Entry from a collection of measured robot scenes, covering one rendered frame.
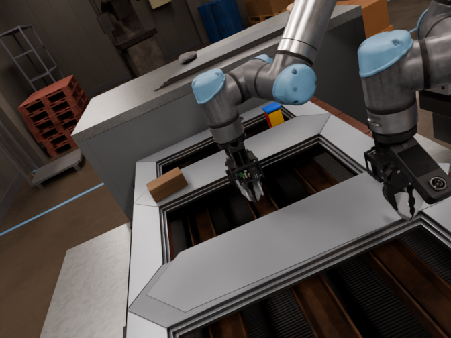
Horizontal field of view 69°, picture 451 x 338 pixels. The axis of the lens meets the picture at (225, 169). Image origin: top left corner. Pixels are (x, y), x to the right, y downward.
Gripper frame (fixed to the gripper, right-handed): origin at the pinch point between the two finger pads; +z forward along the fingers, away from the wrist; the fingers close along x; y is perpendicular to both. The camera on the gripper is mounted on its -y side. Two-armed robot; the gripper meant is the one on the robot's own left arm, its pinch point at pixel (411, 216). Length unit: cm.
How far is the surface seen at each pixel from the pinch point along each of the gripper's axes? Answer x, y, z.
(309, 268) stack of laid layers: 22.3, 0.4, 1.7
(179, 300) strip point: 50, 6, 1
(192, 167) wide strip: 39, 60, 0
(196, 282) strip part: 45.5, 8.8, 0.7
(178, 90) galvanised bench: 33, 91, -19
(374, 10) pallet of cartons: -195, 312, 43
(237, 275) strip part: 36.3, 5.7, 0.7
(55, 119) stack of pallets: 219, 457, 35
